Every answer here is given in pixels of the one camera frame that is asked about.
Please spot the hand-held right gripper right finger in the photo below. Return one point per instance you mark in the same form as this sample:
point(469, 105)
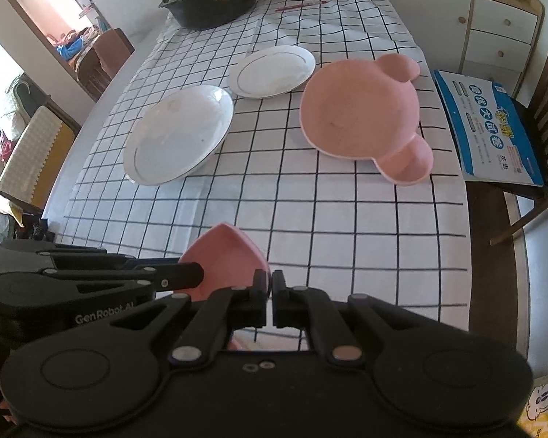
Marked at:
point(283, 305)

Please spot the yellow cartoon book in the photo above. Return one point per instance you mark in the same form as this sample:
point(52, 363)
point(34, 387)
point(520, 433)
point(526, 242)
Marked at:
point(543, 401)

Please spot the pink bear-shaped plate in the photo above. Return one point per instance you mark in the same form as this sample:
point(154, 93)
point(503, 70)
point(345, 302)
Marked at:
point(356, 114)

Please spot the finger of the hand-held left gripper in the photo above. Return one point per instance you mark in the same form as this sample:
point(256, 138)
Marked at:
point(182, 276)
point(118, 260)

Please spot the small white plate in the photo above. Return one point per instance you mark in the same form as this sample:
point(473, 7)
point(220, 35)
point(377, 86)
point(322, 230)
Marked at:
point(269, 73)

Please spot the large white plate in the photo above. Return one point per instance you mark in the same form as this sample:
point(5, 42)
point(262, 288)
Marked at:
point(173, 137)

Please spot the red pen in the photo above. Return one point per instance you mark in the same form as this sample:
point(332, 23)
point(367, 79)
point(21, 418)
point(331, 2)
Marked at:
point(301, 5)

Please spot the checkered white tablecloth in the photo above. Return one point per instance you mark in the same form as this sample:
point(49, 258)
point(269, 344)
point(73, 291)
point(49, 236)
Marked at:
point(301, 200)

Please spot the yellow chair with cream cover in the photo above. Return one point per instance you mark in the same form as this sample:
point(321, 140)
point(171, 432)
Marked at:
point(36, 155)

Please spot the blue and white printed booklet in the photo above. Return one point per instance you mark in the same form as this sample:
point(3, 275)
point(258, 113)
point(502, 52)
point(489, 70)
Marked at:
point(484, 132)

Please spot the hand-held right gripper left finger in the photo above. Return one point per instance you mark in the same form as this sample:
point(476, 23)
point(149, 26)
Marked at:
point(258, 304)

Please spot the white wooden cabinet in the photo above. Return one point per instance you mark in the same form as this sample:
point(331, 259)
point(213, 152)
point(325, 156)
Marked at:
point(488, 23)

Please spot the pink heart-shaped dish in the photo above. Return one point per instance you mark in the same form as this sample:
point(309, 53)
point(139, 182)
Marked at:
point(228, 255)

